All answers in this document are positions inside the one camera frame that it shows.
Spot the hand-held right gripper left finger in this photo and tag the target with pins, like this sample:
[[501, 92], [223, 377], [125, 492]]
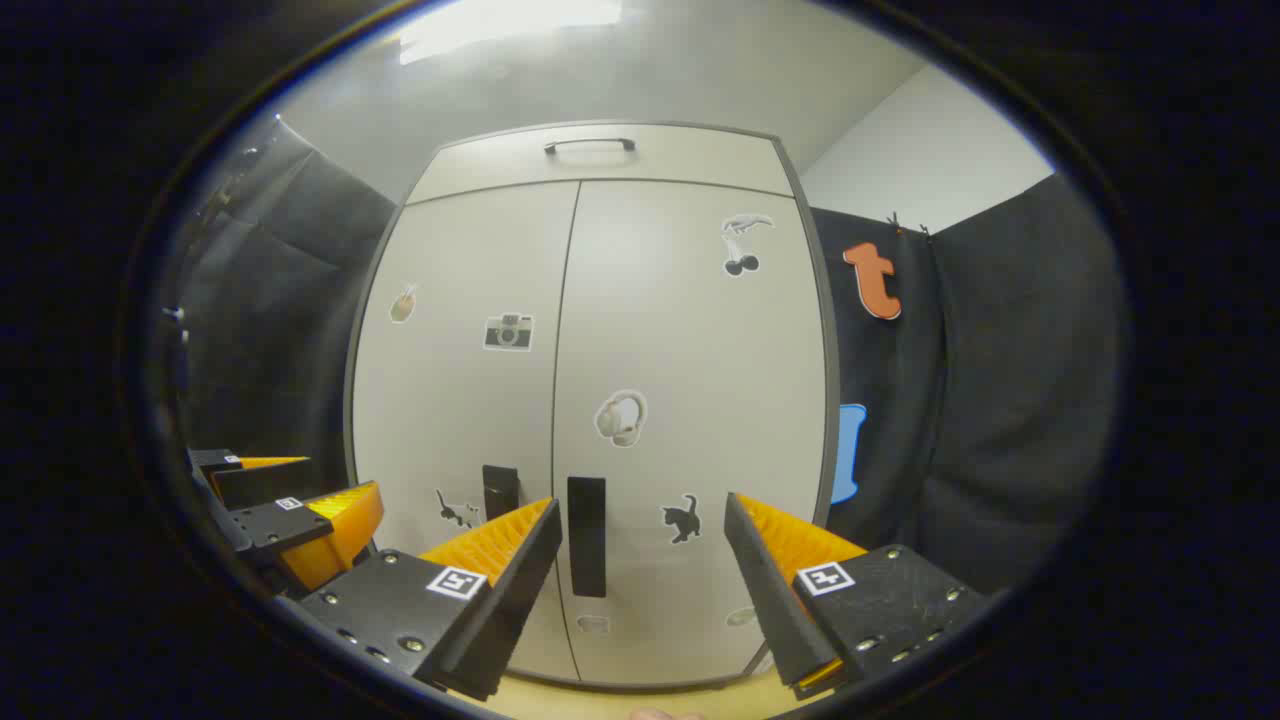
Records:
[[510, 610]]

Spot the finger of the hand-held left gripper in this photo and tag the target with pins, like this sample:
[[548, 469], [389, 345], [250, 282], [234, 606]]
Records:
[[270, 525], [265, 483]]

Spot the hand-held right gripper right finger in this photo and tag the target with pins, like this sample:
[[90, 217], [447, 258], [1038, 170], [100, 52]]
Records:
[[770, 600]]

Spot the grey cabinet door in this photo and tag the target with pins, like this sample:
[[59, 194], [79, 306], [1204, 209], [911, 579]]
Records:
[[690, 340], [470, 420]]

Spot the grey double-door shoe cabinet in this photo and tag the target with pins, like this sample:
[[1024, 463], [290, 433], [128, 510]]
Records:
[[832, 400]]

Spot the black backdrop cloth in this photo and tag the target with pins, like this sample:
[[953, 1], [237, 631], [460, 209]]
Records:
[[280, 300], [1000, 380]]

